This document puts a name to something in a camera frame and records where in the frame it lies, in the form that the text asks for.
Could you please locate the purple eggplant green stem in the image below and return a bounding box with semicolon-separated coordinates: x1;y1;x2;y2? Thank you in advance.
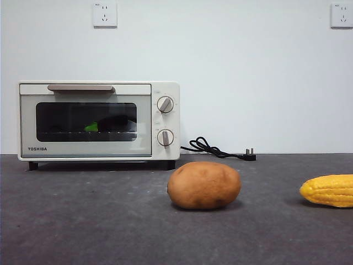
84;114;130;134

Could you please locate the white oven knob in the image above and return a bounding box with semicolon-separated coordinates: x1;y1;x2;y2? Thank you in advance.
156;96;175;114
156;129;175;147

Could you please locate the white Toshiba toaster oven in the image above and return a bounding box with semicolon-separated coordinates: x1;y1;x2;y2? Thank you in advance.
17;80;181;171

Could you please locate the brown potato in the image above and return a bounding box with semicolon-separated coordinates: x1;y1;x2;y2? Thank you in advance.
167;161;242;210

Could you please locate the yellow corn cob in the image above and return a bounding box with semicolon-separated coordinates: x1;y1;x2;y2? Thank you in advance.
299;174;353;208

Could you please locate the wire oven rack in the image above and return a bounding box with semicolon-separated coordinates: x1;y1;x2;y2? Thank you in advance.
41;129;138;136

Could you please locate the black power cable with plug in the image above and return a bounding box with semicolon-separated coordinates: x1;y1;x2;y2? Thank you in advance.
180;136;257;162

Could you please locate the white wall socket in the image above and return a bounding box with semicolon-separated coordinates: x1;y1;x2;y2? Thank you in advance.
93;2;118;29
330;3;353;29

